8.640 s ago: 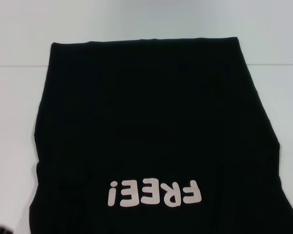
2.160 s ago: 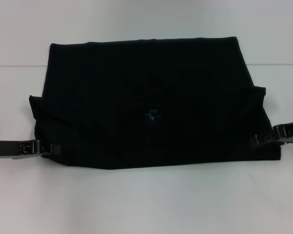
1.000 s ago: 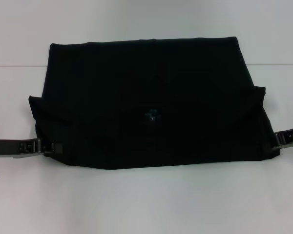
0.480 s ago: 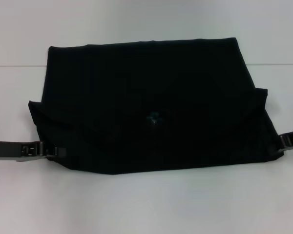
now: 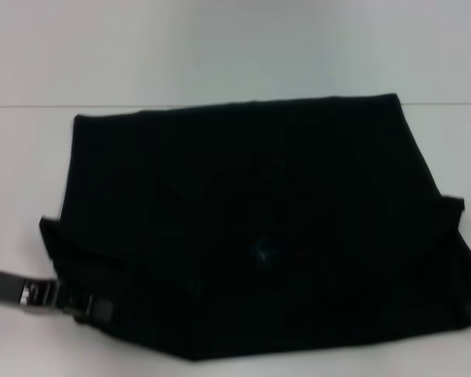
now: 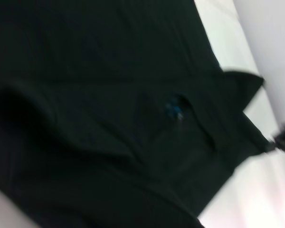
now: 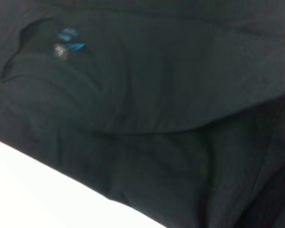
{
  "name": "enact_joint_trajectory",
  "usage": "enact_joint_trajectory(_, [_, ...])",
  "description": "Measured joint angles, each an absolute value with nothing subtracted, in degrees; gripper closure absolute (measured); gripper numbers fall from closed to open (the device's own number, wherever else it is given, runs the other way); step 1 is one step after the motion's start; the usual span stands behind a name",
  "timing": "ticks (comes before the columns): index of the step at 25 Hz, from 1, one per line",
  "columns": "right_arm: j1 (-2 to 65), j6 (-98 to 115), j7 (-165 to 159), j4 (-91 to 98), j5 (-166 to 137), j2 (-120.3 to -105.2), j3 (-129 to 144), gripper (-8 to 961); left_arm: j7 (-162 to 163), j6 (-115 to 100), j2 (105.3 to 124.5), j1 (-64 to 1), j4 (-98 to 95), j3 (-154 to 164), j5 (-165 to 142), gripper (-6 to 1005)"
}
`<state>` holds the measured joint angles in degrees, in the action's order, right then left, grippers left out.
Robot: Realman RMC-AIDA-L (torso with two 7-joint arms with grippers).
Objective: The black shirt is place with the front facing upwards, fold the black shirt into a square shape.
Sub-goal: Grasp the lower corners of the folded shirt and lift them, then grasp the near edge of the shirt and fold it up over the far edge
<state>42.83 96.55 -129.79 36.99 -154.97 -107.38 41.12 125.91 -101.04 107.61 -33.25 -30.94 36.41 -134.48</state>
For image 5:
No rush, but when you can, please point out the black shirt with FREE print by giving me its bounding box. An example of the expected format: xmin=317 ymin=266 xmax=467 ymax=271
xmin=38 ymin=92 xmax=471 ymax=364

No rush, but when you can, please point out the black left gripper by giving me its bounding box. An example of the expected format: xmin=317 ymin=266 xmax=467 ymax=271
xmin=0 ymin=266 xmax=115 ymax=325

